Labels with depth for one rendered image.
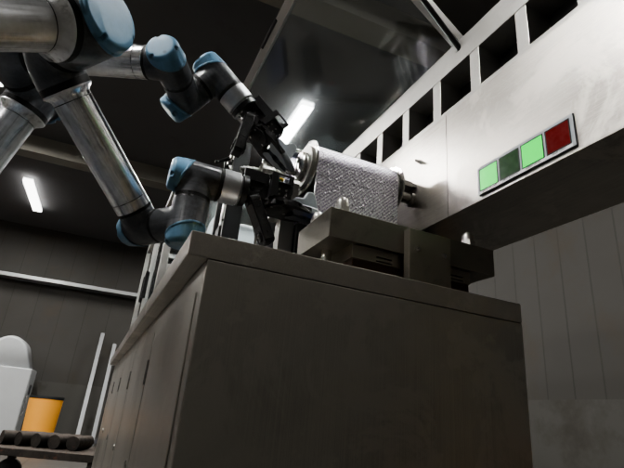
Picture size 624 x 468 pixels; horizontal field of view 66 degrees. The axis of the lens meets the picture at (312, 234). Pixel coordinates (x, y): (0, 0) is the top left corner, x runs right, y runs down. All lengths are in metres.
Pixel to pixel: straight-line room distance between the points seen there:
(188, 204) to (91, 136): 0.22
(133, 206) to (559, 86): 0.89
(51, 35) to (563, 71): 0.92
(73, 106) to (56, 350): 8.60
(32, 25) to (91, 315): 8.83
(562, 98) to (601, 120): 0.11
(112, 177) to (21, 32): 0.33
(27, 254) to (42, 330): 1.38
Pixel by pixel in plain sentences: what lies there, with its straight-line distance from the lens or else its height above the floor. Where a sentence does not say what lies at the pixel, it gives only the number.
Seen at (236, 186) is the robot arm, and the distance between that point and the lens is 1.04.
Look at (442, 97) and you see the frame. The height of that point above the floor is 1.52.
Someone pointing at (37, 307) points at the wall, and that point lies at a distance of 9.65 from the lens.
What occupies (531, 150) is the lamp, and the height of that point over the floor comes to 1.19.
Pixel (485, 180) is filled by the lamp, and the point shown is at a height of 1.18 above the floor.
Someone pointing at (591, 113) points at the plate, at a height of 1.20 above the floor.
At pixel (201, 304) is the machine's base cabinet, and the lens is 0.72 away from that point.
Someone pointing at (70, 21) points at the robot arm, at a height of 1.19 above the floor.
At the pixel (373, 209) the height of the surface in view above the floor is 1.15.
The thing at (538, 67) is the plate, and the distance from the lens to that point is 1.16.
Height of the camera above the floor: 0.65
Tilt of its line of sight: 21 degrees up
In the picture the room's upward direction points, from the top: 5 degrees clockwise
